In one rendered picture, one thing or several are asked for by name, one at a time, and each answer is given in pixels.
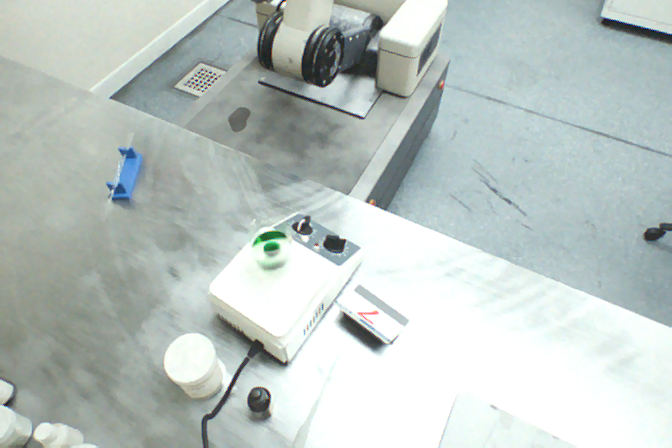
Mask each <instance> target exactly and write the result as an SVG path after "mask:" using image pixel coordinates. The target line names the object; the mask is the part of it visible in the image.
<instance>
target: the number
mask: <svg viewBox="0 0 672 448"><path fill-rule="evenodd" d="M339 302H340V303H343V304H344V305H345V306H347V307H348V308H349V310H351V311H352V312H353V313H355V314H356V315H357V316H360V317H361V318H362V319H364V320H365V321H366V322H368V323H369V324H371V326H372V327H374V328H376V329H377V330H378V331H380V332H381V333H382V334H384V335H385V336H386V337H388V338H391V337H392V336H393V335H394V334H395V333H396V332H398V331H399V330H400V329H401V327H399V325H398V324H396V323H395V322H394V321H392V320H391V319H389V318H387V317H386V316H384V315H383V314H381V313H380V312H379V311H377V310H376V308H375V307H372V306H371V305H369V304H368V303H367V302H365V301H364V300H362V299H361V298H360V297H358V296H356V295H355V294H353V292H352V294H350V295H349V296H347V297H345V298H343V299H341V300H339Z"/></svg>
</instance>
